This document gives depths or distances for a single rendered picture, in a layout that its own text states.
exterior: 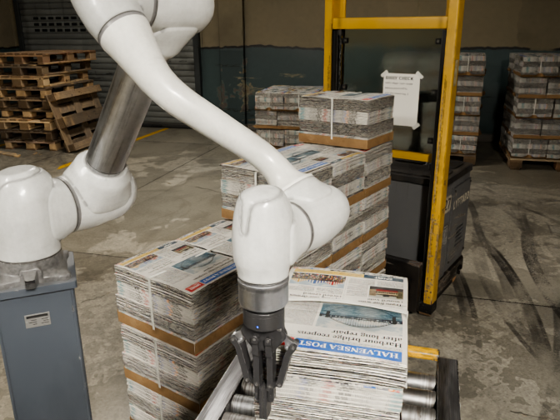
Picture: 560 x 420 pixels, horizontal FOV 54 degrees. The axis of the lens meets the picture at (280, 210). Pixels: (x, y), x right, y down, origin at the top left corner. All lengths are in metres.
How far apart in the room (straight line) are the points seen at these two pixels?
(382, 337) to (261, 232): 0.36
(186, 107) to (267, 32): 7.85
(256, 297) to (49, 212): 0.69
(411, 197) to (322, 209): 2.30
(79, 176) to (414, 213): 2.22
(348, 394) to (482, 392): 1.77
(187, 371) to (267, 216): 1.10
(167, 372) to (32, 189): 0.85
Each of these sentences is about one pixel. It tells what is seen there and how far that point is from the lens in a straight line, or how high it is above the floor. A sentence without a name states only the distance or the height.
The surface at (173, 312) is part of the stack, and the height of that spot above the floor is 0.73.
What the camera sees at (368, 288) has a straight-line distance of 1.28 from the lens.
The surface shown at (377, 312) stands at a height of 1.03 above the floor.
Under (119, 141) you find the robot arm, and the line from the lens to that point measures 1.41.
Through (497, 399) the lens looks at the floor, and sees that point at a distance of 2.79.
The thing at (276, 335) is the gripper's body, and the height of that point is 1.08.
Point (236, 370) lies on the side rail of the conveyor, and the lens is 1.40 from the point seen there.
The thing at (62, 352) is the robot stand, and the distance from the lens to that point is 1.58.
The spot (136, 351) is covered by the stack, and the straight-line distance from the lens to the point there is 2.07.
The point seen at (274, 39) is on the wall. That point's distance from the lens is 8.81.
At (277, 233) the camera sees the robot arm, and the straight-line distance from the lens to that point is 0.88.
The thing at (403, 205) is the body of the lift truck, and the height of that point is 0.60.
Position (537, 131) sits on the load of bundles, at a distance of 6.96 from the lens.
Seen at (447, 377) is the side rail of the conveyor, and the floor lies 0.80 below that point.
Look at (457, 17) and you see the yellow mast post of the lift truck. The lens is 2.92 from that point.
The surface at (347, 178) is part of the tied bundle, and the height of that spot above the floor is 0.97.
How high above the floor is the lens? 1.60
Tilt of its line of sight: 18 degrees down
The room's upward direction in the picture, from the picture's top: straight up
